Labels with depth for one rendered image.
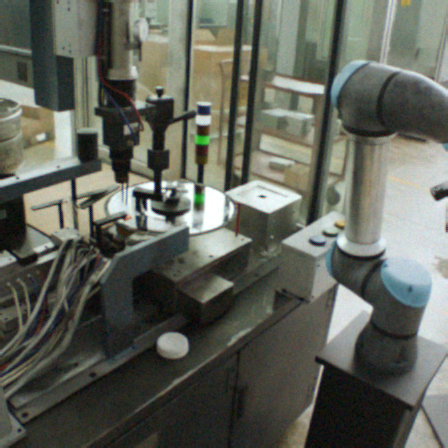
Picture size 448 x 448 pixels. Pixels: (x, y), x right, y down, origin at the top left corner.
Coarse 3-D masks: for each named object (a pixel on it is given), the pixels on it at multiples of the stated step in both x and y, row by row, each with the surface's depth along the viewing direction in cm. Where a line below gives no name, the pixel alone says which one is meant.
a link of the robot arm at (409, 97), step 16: (400, 80) 85; (416, 80) 84; (384, 96) 86; (400, 96) 84; (416, 96) 83; (432, 96) 83; (384, 112) 87; (400, 112) 85; (416, 112) 84; (432, 112) 83; (400, 128) 87; (416, 128) 86; (432, 128) 85
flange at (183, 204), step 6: (168, 198) 130; (174, 198) 130; (180, 198) 134; (186, 198) 135; (150, 204) 130; (156, 204) 130; (162, 204) 130; (168, 204) 130; (174, 204) 130; (180, 204) 131; (186, 204) 131; (156, 210) 128; (162, 210) 127; (168, 210) 127; (174, 210) 127; (180, 210) 128; (186, 210) 129
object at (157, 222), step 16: (128, 192) 138; (176, 192) 140; (192, 192) 141; (208, 192) 142; (112, 208) 129; (128, 208) 129; (192, 208) 131; (208, 208) 132; (224, 208) 133; (128, 224) 121; (144, 224) 121; (160, 224) 122; (176, 224) 122; (192, 224) 123; (208, 224) 124
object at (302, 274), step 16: (320, 224) 140; (288, 240) 130; (304, 240) 130; (288, 256) 129; (304, 256) 126; (320, 256) 124; (288, 272) 131; (304, 272) 127; (320, 272) 129; (288, 288) 132; (304, 288) 129; (320, 288) 132
